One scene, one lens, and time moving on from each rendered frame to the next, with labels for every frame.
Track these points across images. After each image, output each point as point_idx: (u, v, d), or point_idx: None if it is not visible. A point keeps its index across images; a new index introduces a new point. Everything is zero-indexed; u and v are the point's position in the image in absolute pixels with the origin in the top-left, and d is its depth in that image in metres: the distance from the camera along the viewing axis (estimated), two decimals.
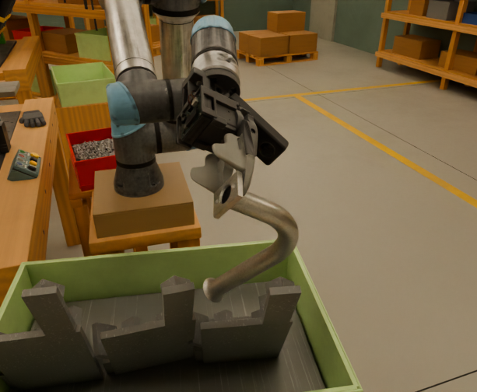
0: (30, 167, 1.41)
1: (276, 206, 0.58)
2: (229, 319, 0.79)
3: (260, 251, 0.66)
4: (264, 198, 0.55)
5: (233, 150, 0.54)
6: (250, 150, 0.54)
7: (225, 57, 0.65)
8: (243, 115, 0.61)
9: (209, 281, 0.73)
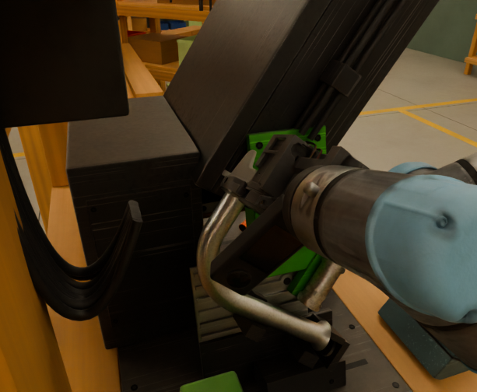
0: None
1: (212, 239, 0.53)
2: None
3: (252, 302, 0.57)
4: (217, 214, 0.54)
5: (241, 171, 0.49)
6: None
7: (320, 188, 0.31)
8: (260, 208, 0.41)
9: (324, 328, 0.62)
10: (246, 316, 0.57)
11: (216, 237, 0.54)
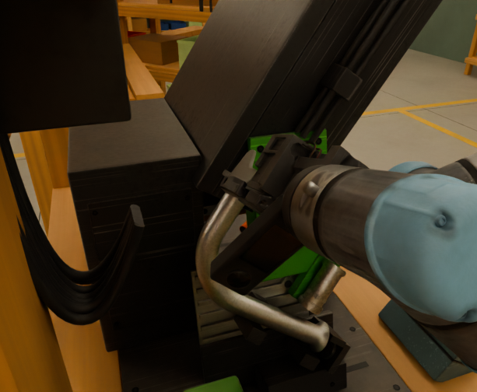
0: None
1: (211, 238, 0.53)
2: None
3: (250, 302, 0.57)
4: (216, 213, 0.54)
5: (241, 171, 0.49)
6: None
7: (320, 188, 0.31)
8: (260, 208, 0.41)
9: (322, 330, 0.62)
10: (244, 316, 0.57)
11: (215, 237, 0.54)
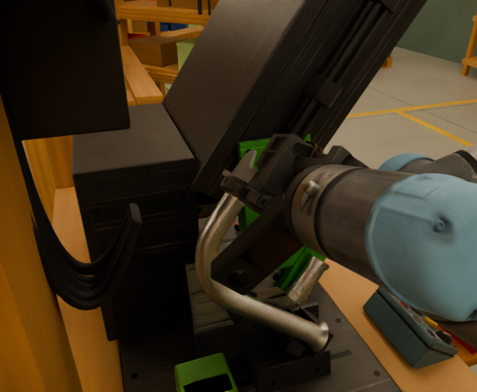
0: (447, 338, 0.72)
1: (211, 238, 0.54)
2: None
3: (250, 301, 0.58)
4: (216, 213, 0.54)
5: (241, 171, 0.49)
6: None
7: (320, 187, 0.31)
8: (260, 208, 0.41)
9: (321, 329, 0.62)
10: (243, 315, 0.58)
11: (215, 237, 0.54)
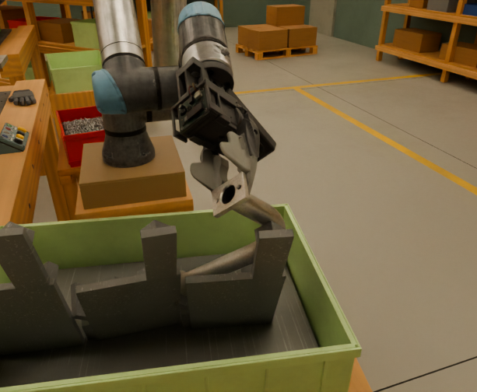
0: (16, 140, 1.35)
1: None
2: None
3: (240, 248, 0.67)
4: (261, 200, 0.56)
5: (236, 150, 0.53)
6: (254, 151, 0.54)
7: (220, 50, 0.63)
8: None
9: (180, 274, 0.72)
10: None
11: None
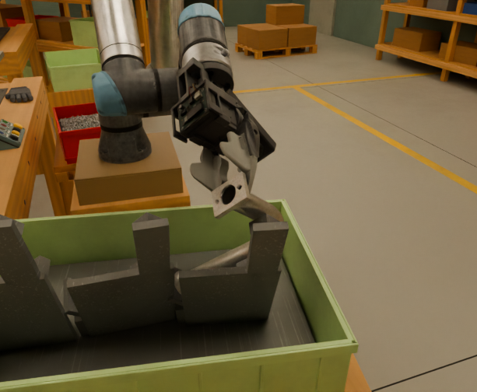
0: (12, 136, 1.34)
1: None
2: None
3: (239, 246, 0.67)
4: (261, 198, 0.56)
5: (236, 149, 0.54)
6: (254, 151, 0.54)
7: (220, 51, 0.63)
8: None
9: None
10: None
11: None
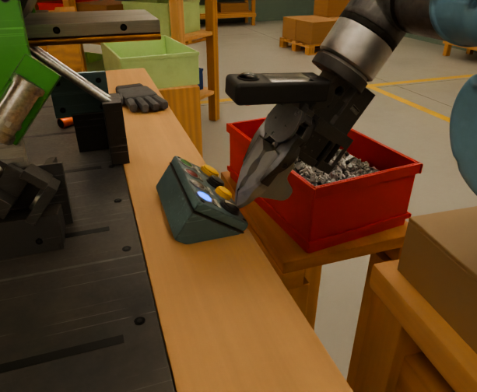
0: (229, 208, 0.54)
1: None
2: None
3: None
4: None
5: None
6: (250, 159, 0.56)
7: None
8: None
9: None
10: None
11: None
